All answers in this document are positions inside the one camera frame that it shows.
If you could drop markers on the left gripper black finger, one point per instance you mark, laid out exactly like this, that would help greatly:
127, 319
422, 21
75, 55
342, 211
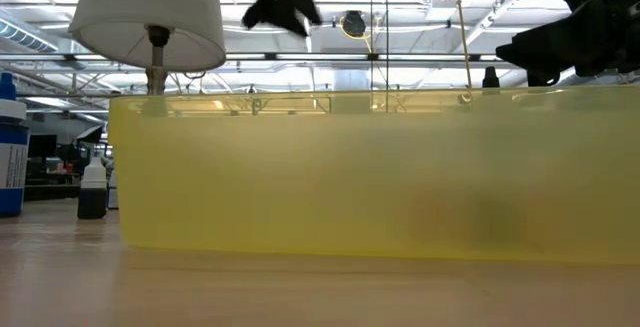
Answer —
290, 19
310, 9

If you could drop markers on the large black food coloring bottle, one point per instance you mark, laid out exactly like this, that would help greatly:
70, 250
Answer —
490, 79

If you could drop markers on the large blue food coloring bottle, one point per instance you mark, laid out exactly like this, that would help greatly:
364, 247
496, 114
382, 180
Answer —
12, 167

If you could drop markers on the black round hanging device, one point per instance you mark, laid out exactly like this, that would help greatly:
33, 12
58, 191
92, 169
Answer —
354, 23

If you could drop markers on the white lamp shade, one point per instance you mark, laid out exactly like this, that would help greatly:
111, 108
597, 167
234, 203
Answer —
150, 7

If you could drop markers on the yellow translucent plastic bin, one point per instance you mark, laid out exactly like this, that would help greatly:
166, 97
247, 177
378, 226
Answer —
300, 192

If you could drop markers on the black computer monitor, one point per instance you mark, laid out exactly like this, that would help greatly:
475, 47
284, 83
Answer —
42, 146

